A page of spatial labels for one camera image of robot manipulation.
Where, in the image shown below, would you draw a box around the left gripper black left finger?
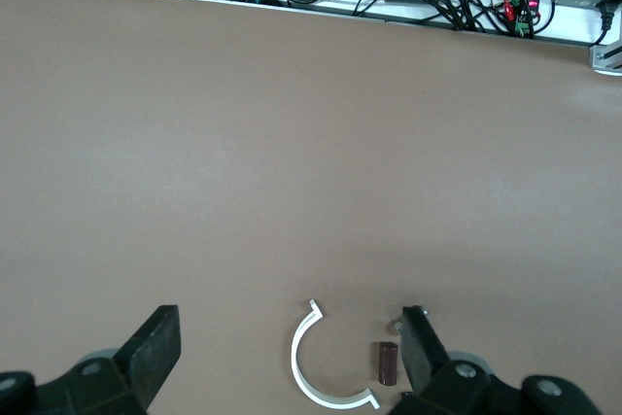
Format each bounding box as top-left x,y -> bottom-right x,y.
0,304 -> 183,415

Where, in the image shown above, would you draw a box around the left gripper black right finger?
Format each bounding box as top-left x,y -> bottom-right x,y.
388,305 -> 604,415

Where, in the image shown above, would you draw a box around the small brown cylinder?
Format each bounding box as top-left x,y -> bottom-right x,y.
375,339 -> 400,386

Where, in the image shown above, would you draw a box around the small metal tee fitting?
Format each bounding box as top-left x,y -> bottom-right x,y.
385,306 -> 431,336

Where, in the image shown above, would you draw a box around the green and red connectors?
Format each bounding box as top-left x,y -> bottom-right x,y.
502,0 -> 544,38

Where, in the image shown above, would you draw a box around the white half-ring pipe clamp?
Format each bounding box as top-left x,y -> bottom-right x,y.
290,298 -> 380,411

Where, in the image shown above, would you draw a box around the grey metal pole mount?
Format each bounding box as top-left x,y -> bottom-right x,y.
588,39 -> 622,77

